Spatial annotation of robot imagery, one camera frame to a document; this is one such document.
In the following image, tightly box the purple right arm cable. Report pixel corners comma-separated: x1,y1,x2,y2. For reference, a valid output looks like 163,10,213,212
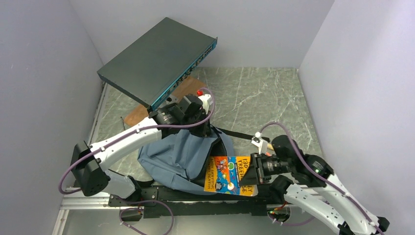
259,121,387,235

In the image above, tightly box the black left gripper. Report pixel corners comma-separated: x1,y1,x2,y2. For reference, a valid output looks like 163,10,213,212
182,109,213,138

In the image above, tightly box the wooden board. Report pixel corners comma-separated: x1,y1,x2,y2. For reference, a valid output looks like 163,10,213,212
124,76,207,127

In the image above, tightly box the aluminium frame rail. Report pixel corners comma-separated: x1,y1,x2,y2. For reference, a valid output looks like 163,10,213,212
51,185,356,235

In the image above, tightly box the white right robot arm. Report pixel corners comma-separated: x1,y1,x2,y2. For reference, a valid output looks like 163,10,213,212
240,132,390,235

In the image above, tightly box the grey network switch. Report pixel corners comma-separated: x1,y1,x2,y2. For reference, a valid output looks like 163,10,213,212
97,17,217,112

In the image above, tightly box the yellow bottom book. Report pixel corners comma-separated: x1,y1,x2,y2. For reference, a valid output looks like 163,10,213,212
204,156,258,197

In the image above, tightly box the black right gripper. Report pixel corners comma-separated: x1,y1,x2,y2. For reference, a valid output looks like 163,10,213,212
238,151,292,185

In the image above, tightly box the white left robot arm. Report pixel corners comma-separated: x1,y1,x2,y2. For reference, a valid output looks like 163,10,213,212
68,94,215,206

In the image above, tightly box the blue backpack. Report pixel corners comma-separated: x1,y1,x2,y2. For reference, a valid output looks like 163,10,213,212
138,126,253,195

